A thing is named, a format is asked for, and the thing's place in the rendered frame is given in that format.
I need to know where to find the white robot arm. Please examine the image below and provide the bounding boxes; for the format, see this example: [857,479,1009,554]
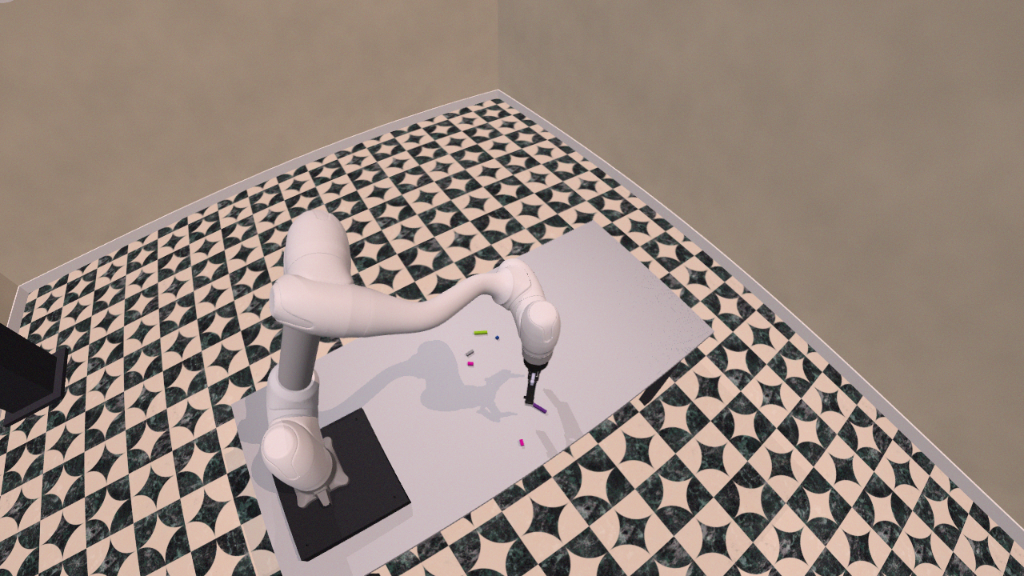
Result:
[261,210,561,508]

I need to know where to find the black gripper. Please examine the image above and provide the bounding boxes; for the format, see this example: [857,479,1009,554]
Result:
[523,358,548,406]

